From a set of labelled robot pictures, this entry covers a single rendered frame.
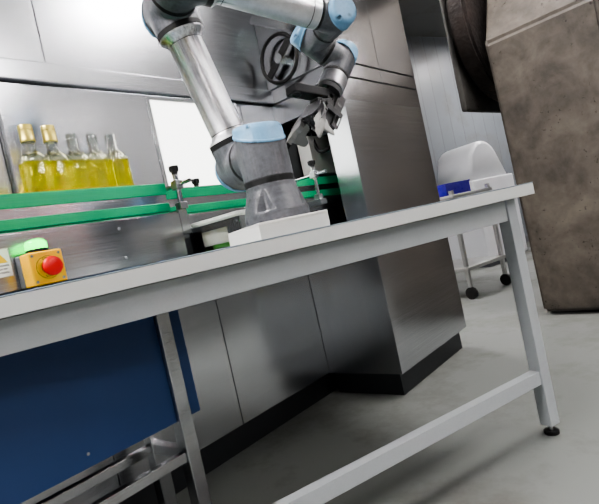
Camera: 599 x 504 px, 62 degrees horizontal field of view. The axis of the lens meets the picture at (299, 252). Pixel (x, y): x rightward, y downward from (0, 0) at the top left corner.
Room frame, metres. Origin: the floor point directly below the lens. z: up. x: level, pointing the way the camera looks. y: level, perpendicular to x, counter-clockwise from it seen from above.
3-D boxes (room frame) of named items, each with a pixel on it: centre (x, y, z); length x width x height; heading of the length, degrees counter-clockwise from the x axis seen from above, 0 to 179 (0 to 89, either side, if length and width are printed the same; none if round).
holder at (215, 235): (1.47, 0.19, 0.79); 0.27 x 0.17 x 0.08; 50
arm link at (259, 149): (1.16, 0.04, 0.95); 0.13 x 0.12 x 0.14; 26
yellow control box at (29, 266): (1.06, 0.54, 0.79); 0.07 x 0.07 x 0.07; 50
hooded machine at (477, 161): (5.50, -2.04, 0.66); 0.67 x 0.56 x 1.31; 120
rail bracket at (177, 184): (1.43, 0.31, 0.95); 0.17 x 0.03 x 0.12; 50
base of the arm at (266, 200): (1.15, 0.03, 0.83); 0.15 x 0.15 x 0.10
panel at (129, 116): (1.71, 0.42, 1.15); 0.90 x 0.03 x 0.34; 140
